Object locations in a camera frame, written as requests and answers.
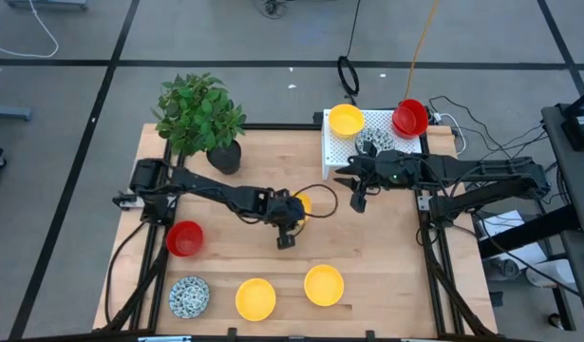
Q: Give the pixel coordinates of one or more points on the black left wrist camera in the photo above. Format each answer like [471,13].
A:
[286,241]

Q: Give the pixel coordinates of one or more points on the blue white patterned mini bowl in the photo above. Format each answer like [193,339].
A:
[189,297]
[377,138]

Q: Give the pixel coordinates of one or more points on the black table edge clamp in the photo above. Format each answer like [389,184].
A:
[370,335]
[232,333]

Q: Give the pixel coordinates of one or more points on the grey metal furniture foot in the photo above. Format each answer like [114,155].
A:
[9,113]

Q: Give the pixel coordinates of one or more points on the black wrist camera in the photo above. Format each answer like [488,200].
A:
[359,202]
[286,241]

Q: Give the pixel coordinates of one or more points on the green potted plant black pot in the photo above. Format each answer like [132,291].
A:
[199,114]

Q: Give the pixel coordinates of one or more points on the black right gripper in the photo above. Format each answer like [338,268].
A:
[389,168]

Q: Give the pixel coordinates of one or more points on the grey desk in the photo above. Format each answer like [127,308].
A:
[576,180]

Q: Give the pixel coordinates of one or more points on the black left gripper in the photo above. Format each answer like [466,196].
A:
[284,209]

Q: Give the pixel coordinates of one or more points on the white plastic bag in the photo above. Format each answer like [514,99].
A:
[552,273]

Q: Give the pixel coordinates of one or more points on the white perforated metal shelf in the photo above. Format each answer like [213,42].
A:
[336,149]

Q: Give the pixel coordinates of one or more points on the white paper sheet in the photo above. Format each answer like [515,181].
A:
[505,221]

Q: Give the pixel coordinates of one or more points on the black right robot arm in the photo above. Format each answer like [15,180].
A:
[486,171]

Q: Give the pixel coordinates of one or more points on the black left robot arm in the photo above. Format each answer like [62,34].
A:
[215,192]

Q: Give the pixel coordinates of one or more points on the yellow mini bowl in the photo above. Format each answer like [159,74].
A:
[307,205]
[346,120]
[255,299]
[324,285]

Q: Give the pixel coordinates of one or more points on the grey metal furniture base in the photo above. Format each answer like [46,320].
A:
[44,4]

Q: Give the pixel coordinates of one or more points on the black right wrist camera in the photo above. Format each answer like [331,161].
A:
[359,202]

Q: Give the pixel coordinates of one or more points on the black aluminium table frame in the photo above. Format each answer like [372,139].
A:
[282,127]

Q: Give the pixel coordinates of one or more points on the black caster wheel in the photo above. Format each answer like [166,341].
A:
[556,322]

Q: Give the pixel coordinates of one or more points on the silver metal plate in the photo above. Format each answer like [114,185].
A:
[163,339]

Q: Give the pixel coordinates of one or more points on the black desk beam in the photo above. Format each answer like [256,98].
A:
[533,230]

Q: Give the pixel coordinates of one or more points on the black monitor device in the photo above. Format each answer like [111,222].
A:
[581,128]

